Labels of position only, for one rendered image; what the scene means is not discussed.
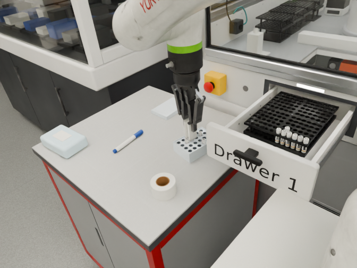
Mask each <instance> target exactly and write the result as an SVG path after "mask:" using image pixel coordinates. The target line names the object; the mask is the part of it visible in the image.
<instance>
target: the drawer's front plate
mask: <svg viewBox="0 0 357 268"><path fill-rule="evenodd" d="M206 134H207V155H208V156H210V157H212V158H214V159H216V160H218V161H220V162H222V163H224V164H226V165H228V166H230V167H232V168H234V169H236V170H239V171H241V172H243V173H245V174H247V175H249V176H251V177H253V178H255V179H257V180H259V181H261V182H263V183H265V184H267V185H269V186H271V187H274V188H276V189H278V188H282V189H284V190H286V191H288V192H290V193H292V194H294V195H296V196H298V197H300V198H302V199H304V200H306V201H308V202H309V201H310V199H311V197H312V194H313V190H314V187H315V184H316V180H317V176H318V172H319V169H320V166H319V164H317V163H315V162H313V161H310V160H308V159H305V158H303V157H300V156H297V155H295V154H292V153H290V152H287V151H285V150H282V149H280V148H277V147H275V146H272V145H270V144H267V143H265V142H262V141H260V140H257V139H254V138H252V137H249V136H247V135H244V134H242V133H239V132H237V131H234V130H232V129H229V128H227V127H224V126H222V125H219V124H217V123H214V122H209V123H208V124H207V125H206ZM215 144H217V145H219V146H221V147H222V148H223V150H224V156H218V155H216V154H219V155H222V153H223V151H222V149H221V148H220V147H219V146H216V154H215ZM248 148H252V149H254V150H256V151H258V152H259V155H258V156H257V157H256V158H258V159H260V160H262V165H261V166H257V168H256V170H255V172H252V168H251V165H250V167H249V169H246V166H245V161H244V160H243V159H241V166H240V165H237V164H235V163H234V159H238V160H240V159H239V158H238V157H234V155H233V151H234V150H236V149H237V150H240V151H242V152H245V151H246V150H247V149H248ZM227 152H228V153H232V155H231V154H229V156H228V160H227ZM261 168H265V169H266V170H268V172H269V175H267V174H265V173H261V174H262V175H263V176H265V177H268V179H267V178H264V177H262V176H261V175H260V173H259V170H260V169H261ZM273 173H275V174H278V175H279V176H277V175H275V176H274V181H272V176H273ZM290 178H293V179H296V182H295V186H294V190H296V191H297V192H294V191H292V190H290V189H288V187H289V188H292V185H293V180H291V179H290Z"/></svg>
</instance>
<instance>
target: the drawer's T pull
mask: <svg viewBox="0 0 357 268"><path fill-rule="evenodd" d="M233 155H235V156H237V157H239V158H241V159H243V160H246V161H248V162H250V163H252V164H254V165H257V166H261V165H262V160H260V159H258V158H256V157H257V156H258V155H259V152H258V151H256V150H254V149H252V148H248V149H247V150H246V151H245V152H242V151H240V150H237V149H236V150H234V151H233Z"/></svg>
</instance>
